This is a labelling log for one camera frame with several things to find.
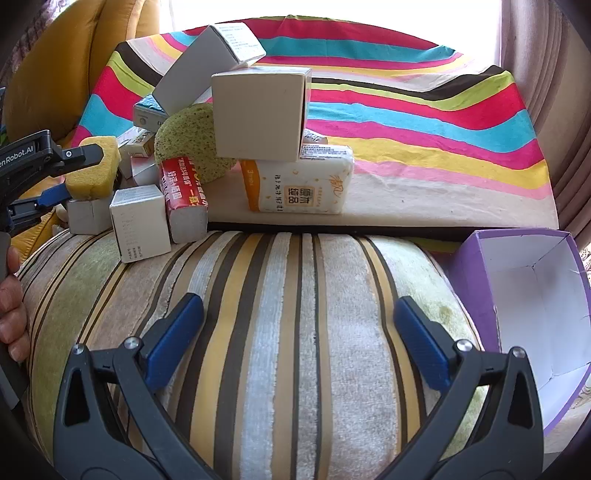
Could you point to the white box orange label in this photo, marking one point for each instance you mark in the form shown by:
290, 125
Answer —
136, 143

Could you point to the white green medicine box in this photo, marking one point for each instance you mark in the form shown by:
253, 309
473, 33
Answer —
295, 184

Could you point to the teal box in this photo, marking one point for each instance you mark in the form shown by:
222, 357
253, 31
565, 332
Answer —
147, 115

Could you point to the yellow sponge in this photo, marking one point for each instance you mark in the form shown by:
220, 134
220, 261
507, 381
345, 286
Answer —
99, 175

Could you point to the yellow sofa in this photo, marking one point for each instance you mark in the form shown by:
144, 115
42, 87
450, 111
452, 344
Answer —
55, 69

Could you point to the tall white box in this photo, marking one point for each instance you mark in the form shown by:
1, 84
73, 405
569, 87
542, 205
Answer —
194, 74

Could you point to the beige curtain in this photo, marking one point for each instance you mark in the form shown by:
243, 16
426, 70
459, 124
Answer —
554, 115

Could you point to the large white cardboard box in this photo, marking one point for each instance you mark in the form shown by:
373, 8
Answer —
258, 115

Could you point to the red tissue pack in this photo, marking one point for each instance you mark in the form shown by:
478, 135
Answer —
182, 198

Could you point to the purple cardboard box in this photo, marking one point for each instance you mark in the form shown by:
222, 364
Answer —
475, 286

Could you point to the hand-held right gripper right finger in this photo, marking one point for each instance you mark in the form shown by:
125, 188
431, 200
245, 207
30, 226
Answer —
422, 341

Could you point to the plain white small box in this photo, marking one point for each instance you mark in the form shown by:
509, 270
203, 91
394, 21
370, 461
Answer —
87, 214

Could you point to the person's left hand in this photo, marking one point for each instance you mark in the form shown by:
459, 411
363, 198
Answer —
14, 314

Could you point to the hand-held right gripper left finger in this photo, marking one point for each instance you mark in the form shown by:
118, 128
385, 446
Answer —
178, 339

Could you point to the green sponge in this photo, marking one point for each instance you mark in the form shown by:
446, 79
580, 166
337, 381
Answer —
189, 138

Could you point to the white box grey print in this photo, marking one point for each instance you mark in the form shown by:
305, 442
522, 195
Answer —
138, 221

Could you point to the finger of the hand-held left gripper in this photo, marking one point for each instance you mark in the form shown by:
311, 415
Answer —
83, 154
53, 196

